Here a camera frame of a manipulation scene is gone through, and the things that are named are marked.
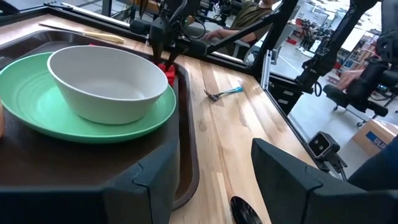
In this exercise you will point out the green plate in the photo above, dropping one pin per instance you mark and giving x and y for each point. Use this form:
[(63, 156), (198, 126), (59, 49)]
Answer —
[(31, 102)]

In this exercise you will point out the person's hand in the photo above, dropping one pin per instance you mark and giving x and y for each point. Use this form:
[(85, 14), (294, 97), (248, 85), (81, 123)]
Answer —
[(348, 79)]

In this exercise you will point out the cardboard box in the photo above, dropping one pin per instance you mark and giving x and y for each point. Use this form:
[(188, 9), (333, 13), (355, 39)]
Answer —
[(367, 137)]

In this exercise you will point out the black drawer unit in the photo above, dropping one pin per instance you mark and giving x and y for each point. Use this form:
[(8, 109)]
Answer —
[(284, 99)]

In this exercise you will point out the small silver-faced camera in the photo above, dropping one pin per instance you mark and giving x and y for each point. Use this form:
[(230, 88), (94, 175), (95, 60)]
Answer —
[(318, 146)]

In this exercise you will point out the red cloth napkin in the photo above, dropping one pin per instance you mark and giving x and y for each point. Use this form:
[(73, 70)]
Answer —
[(169, 76)]

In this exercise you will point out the brown plastic tray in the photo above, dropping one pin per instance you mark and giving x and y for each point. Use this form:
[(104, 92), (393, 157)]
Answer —
[(62, 165)]

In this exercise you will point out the grey bowl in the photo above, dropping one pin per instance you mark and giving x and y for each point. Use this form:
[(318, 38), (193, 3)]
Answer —
[(109, 102)]

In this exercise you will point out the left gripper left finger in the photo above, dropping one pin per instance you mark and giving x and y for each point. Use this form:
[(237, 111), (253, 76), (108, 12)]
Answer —
[(146, 193)]

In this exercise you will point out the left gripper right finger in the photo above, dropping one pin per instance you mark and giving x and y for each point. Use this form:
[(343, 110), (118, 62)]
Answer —
[(286, 186)]

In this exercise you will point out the silver aluminium post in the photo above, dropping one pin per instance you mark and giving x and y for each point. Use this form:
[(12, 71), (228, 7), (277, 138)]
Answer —
[(265, 68)]

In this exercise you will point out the person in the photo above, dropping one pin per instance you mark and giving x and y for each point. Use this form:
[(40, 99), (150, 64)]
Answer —
[(248, 15), (382, 171)]

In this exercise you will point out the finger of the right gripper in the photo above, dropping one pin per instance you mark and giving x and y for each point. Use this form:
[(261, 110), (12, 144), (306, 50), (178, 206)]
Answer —
[(157, 45), (173, 56)]

